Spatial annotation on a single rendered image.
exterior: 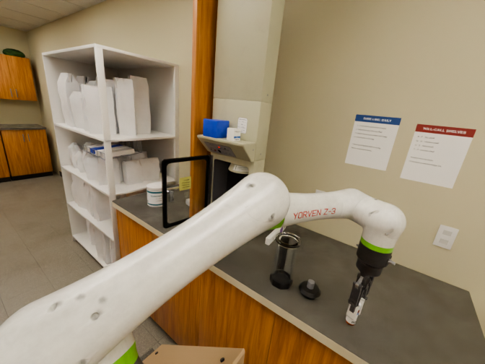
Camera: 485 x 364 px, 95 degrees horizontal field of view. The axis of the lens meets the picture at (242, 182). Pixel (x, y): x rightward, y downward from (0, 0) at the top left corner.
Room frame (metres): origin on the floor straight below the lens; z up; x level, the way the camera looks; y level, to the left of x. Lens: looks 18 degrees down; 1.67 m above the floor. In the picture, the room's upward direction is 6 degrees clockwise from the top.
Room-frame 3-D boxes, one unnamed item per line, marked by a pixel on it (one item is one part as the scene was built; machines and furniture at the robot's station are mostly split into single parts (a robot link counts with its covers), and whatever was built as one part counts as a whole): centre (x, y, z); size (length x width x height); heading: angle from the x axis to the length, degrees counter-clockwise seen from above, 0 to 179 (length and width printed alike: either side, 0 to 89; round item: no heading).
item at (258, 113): (1.35, 0.01, 1.33); 0.32 x 0.25 x 0.77; 55
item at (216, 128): (1.24, 0.17, 1.56); 0.10 x 0.10 x 0.09; 55
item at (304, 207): (0.70, -0.28, 1.39); 0.36 x 0.11 x 0.11; 112
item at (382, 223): (0.64, -0.44, 1.37); 0.13 x 0.11 x 0.14; 22
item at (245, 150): (1.20, 0.11, 1.46); 0.32 x 0.11 x 0.10; 55
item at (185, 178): (1.21, 0.32, 1.19); 0.30 x 0.01 x 0.40; 138
